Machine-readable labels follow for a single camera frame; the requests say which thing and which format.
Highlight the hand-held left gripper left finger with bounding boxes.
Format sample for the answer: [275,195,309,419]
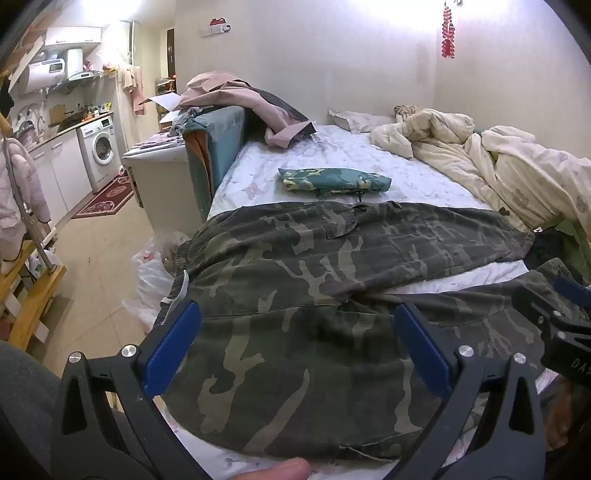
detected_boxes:
[51,300,208,480]

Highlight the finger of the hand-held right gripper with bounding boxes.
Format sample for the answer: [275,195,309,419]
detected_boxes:
[512,285,591,340]
[553,274,591,308]

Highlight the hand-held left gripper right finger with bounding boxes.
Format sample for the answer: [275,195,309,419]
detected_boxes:
[394,302,549,480]

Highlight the dark camouflage pants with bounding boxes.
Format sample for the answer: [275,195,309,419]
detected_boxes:
[157,200,587,462]

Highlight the person's right forearm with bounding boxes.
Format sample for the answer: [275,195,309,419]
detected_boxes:
[544,373,583,457]

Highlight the person's left hand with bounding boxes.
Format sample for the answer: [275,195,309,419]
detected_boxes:
[242,456,311,480]

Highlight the green cloth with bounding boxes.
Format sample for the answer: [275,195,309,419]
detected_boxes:
[553,219,591,278]

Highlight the black cloth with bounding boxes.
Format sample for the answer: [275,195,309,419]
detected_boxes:
[530,228,570,269]

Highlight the white plastic bags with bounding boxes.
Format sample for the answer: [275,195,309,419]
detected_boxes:
[121,230,193,334]

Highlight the cream quilt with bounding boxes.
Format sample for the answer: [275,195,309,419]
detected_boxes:
[369,106,591,232]

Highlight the white side table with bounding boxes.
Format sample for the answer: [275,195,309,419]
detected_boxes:
[121,130,194,234]

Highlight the red patterned rug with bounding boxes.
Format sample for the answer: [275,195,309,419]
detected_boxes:
[71,174,136,220]

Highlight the folded green camouflage garment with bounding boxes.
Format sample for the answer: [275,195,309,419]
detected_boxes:
[277,167,393,198]

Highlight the white kitchen cabinet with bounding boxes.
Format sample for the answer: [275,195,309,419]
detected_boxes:
[27,131,94,228]

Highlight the white washing machine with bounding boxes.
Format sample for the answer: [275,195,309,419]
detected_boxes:
[76,115,122,194]

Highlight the bed with floral sheet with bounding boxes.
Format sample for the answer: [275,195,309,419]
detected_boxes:
[164,122,557,480]

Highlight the pink puffy coat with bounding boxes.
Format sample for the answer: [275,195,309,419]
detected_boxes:
[0,137,52,274]

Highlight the grey pillow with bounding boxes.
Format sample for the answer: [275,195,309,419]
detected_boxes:
[328,109,399,135]

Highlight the pink hanging clothes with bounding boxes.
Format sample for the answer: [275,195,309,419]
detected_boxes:
[117,63,145,116]

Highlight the pink jacket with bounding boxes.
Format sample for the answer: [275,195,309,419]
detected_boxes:
[178,70,317,149]

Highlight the dark grey garment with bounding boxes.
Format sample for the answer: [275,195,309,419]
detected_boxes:
[240,80,311,126]

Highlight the range hood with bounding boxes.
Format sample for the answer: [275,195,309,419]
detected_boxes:
[68,68,103,85]

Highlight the red firecracker decoration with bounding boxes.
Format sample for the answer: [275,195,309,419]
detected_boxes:
[440,2,458,59]

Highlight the white water heater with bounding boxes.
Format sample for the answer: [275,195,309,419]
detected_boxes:
[17,47,85,97]

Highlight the white wall cabinet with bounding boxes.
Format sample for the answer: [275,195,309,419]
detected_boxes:
[43,26,103,47]

